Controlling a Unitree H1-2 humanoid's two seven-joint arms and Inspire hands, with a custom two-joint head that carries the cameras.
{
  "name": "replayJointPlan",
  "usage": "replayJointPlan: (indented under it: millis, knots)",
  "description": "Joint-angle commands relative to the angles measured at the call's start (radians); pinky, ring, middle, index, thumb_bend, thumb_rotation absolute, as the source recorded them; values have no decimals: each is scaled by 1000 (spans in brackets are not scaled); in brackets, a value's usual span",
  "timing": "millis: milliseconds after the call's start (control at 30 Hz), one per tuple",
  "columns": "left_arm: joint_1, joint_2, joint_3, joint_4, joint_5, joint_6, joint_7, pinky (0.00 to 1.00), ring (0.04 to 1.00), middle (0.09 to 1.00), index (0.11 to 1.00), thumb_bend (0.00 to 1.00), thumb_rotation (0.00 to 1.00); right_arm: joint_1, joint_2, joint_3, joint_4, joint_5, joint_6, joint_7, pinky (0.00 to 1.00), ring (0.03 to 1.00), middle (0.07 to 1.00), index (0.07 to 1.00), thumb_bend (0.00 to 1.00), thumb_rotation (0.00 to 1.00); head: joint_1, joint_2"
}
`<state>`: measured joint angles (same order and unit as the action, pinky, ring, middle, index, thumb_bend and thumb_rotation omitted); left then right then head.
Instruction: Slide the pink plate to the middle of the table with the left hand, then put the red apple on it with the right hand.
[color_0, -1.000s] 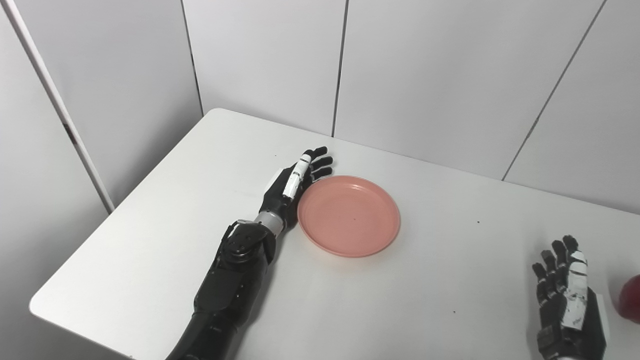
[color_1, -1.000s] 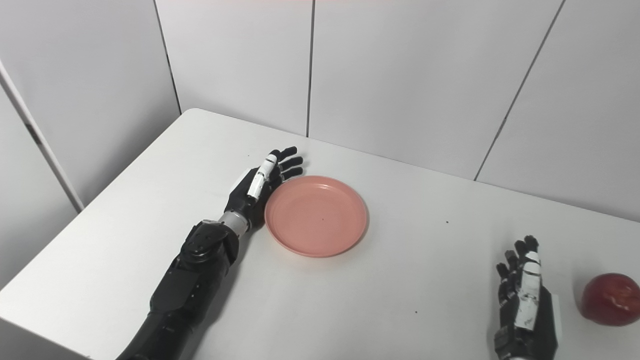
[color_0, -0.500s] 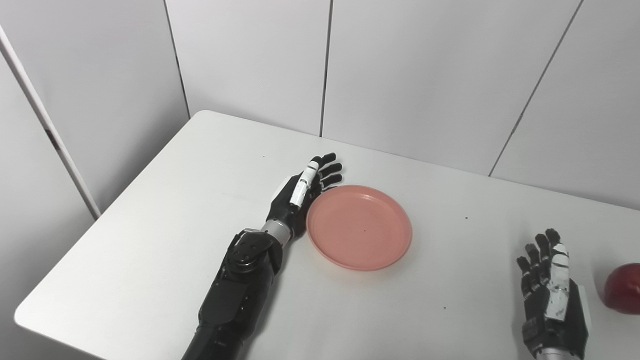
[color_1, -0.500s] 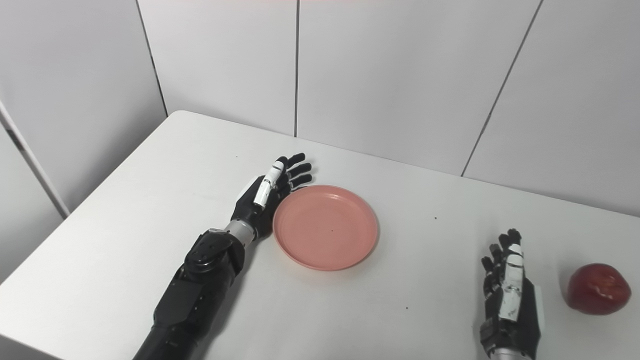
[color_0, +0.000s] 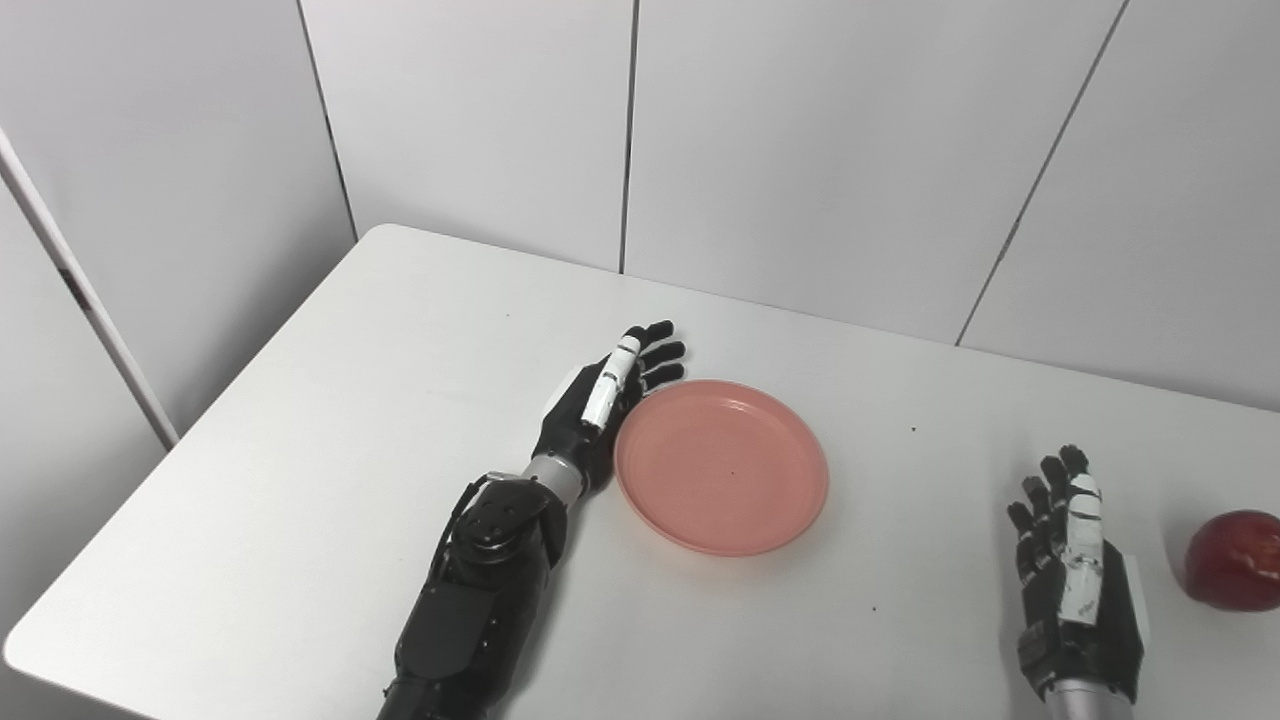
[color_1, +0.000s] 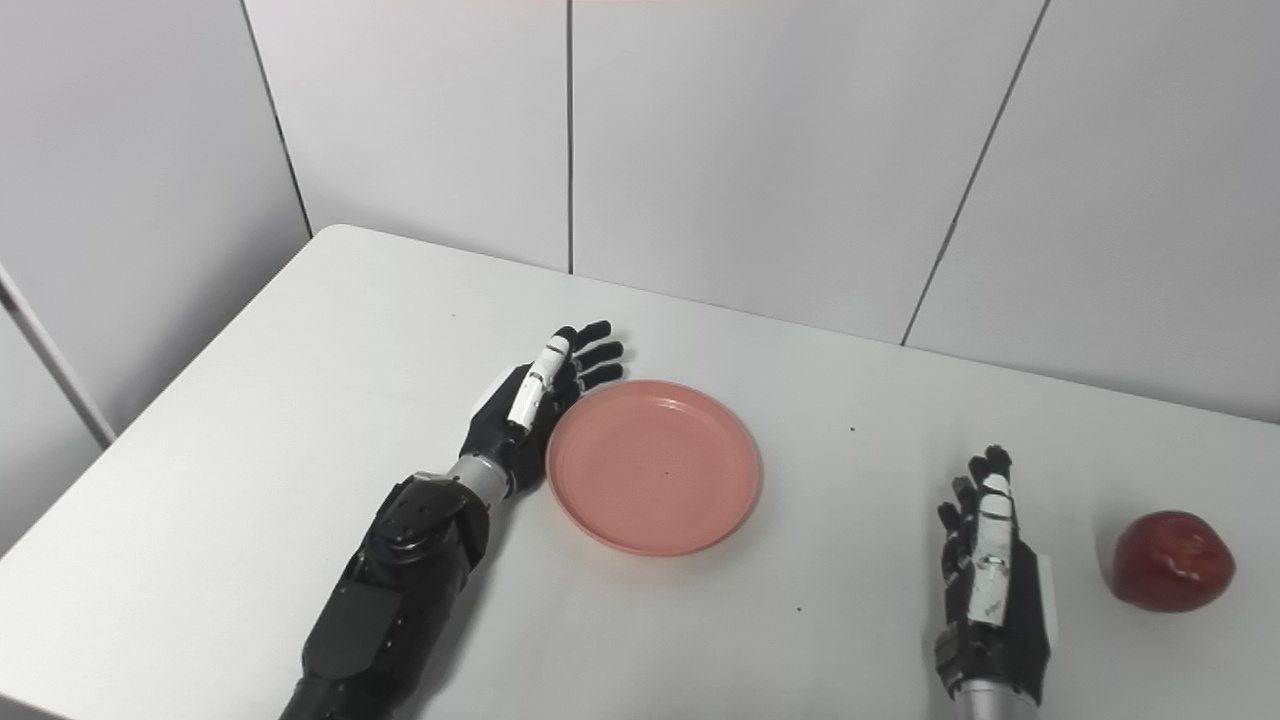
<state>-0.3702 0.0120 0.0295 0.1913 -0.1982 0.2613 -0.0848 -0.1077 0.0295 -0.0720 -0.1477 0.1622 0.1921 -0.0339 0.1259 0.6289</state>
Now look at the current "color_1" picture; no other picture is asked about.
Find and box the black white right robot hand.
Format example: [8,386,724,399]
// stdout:
[934,445,1057,706]

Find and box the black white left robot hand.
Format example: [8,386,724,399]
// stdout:
[460,320,626,493]

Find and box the pink round plate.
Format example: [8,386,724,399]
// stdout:
[545,379,762,557]

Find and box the red apple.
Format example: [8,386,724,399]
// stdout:
[1112,511,1236,613]

